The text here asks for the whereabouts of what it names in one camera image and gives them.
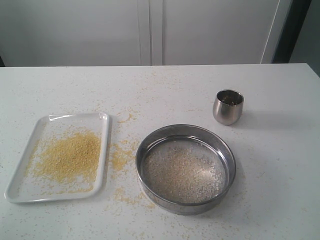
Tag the white square plastic tray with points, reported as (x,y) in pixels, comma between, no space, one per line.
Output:
(27,189)

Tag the white coarse grain pile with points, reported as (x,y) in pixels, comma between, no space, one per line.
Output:
(184,175)

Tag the round stainless steel sieve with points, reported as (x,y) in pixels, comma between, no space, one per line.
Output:
(185,135)

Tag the stainless steel cup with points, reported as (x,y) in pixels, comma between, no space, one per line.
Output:
(228,106)

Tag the yellow millet pile on tray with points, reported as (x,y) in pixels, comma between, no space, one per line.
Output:
(70,161)

